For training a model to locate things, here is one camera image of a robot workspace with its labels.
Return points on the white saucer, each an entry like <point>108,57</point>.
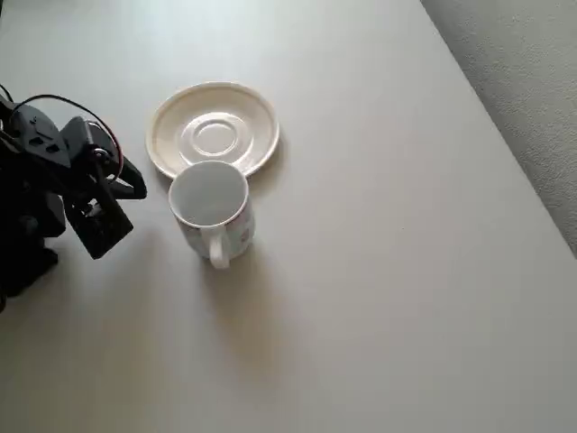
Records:
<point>212,131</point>

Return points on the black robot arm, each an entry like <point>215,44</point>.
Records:
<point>22,180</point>

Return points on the white ceramic mug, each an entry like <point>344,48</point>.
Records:
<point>207,194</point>

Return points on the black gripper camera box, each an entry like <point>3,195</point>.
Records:
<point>101,225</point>

